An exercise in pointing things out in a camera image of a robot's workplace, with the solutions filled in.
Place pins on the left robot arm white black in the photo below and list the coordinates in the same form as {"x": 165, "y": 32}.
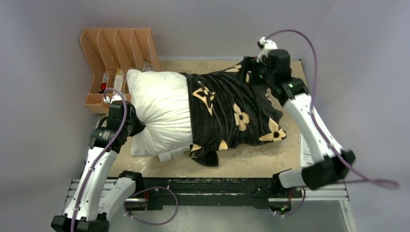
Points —
{"x": 89, "y": 210}

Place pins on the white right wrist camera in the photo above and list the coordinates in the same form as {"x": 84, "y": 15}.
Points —
{"x": 265, "y": 45}

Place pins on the orange plastic file organizer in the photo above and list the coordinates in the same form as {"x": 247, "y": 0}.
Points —
{"x": 109, "y": 50}

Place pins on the aluminium frame rail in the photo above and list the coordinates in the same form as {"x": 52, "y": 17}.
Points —
{"x": 331, "y": 193}

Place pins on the white paper label sheet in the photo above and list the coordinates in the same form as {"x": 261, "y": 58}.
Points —
{"x": 304, "y": 153}

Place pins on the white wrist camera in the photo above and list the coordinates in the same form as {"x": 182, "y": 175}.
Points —
{"x": 265, "y": 45}
{"x": 108, "y": 99}

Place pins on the white card box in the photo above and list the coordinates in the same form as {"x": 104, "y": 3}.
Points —
{"x": 118, "y": 82}

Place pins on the white pillow insert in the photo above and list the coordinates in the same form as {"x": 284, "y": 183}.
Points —
{"x": 161, "y": 100}

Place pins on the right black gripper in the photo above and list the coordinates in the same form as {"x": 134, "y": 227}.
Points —
{"x": 251, "y": 65}

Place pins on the red round object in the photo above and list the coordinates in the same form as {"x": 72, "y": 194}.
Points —
{"x": 103, "y": 87}

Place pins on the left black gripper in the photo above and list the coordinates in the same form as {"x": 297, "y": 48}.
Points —
{"x": 139, "y": 125}

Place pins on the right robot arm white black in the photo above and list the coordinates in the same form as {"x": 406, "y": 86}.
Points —
{"x": 330, "y": 161}

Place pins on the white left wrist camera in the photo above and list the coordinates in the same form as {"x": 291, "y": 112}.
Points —
{"x": 108, "y": 99}

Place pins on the black pillowcase with beige flowers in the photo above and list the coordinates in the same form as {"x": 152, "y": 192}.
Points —
{"x": 226, "y": 110}

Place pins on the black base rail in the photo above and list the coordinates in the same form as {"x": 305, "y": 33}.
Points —
{"x": 158, "y": 192}

